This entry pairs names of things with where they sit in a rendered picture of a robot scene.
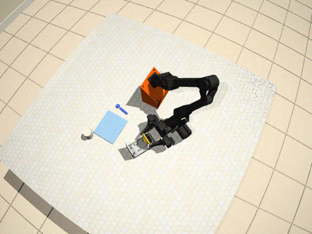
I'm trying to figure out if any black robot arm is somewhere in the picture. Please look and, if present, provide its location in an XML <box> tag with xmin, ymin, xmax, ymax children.
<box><xmin>147</xmin><ymin>72</ymin><xmax>219</xmax><ymax>139</ymax></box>

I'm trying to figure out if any light blue flat mat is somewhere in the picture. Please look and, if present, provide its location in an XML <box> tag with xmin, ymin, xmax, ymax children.
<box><xmin>94</xmin><ymin>110</ymin><xmax>128</xmax><ymax>144</ymax></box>

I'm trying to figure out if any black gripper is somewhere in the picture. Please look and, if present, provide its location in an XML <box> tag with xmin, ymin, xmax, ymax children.
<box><xmin>141</xmin><ymin>114</ymin><xmax>174</xmax><ymax>148</ymax></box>

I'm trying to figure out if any yellow plate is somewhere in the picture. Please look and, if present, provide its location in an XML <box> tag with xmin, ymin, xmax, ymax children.
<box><xmin>142</xmin><ymin>133</ymin><xmax>150</xmax><ymax>145</ymax></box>

